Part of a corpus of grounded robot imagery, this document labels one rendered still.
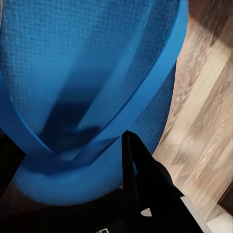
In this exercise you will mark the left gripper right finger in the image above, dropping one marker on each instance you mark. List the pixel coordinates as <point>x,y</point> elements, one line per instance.
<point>169,213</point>

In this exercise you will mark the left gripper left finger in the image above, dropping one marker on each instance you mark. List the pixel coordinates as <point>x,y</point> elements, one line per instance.
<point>11,156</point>

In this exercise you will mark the sandal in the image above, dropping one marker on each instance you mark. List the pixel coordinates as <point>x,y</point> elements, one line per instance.
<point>74,76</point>

